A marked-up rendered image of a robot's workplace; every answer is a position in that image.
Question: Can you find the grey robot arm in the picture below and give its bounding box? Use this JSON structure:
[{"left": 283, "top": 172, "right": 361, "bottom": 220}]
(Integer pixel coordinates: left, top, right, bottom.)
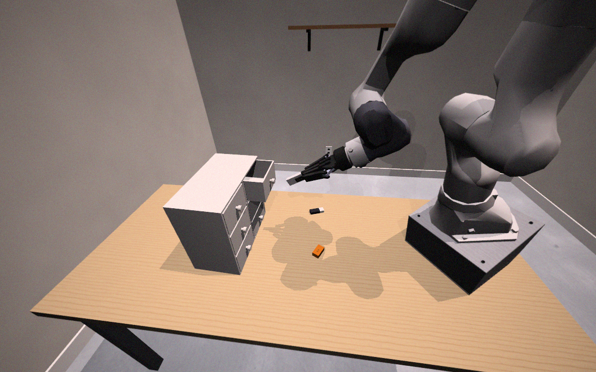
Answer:
[{"left": 344, "top": 0, "right": 596, "bottom": 243}]

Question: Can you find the orange nine-volt battery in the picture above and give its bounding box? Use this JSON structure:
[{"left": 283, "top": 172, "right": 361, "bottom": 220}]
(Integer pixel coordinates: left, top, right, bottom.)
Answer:
[{"left": 312, "top": 244, "right": 324, "bottom": 258}]

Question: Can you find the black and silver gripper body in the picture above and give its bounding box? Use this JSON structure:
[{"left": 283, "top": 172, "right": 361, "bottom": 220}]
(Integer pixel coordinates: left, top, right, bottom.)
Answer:
[{"left": 322, "top": 146, "right": 352, "bottom": 172}]

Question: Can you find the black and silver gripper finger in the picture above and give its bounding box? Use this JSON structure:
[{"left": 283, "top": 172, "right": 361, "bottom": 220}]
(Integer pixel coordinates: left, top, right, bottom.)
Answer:
[
  {"left": 287, "top": 153, "right": 331, "bottom": 179},
  {"left": 286, "top": 160, "right": 334, "bottom": 186}
]

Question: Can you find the grey drawer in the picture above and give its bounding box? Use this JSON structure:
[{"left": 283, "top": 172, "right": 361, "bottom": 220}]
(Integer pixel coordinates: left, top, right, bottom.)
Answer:
[
  {"left": 248, "top": 201, "right": 260, "bottom": 220},
  {"left": 222, "top": 184, "right": 246, "bottom": 235},
  {"left": 252, "top": 202, "right": 265, "bottom": 236},
  {"left": 230, "top": 207, "right": 250, "bottom": 255},
  {"left": 236, "top": 225, "right": 254, "bottom": 272},
  {"left": 243, "top": 160, "right": 276, "bottom": 203}
]

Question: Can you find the white chest of drawers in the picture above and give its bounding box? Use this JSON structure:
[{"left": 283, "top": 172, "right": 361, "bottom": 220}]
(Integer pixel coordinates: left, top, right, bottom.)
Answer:
[{"left": 163, "top": 153, "right": 258, "bottom": 275}]

